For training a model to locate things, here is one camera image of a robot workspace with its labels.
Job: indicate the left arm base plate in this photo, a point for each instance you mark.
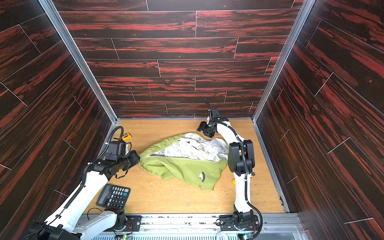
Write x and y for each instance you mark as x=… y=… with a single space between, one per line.
x=128 y=223

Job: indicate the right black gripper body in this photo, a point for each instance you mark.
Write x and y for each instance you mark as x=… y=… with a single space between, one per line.
x=207 y=128

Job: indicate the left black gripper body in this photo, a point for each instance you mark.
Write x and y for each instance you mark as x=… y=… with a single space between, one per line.
x=133 y=160

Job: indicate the green jacket with printed lining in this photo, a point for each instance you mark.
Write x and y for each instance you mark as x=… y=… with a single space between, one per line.
x=188 y=157

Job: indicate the yellow tape measure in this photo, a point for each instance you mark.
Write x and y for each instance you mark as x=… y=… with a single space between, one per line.
x=126 y=136

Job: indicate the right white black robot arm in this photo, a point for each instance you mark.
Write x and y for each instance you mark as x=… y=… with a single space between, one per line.
x=241 y=162

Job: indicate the black calculator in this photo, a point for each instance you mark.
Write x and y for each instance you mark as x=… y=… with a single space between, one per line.
x=113 y=196

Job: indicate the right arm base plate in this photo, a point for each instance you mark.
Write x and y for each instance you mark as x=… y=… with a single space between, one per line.
x=241 y=222

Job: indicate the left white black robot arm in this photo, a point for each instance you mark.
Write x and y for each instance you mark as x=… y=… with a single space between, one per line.
x=62 y=224

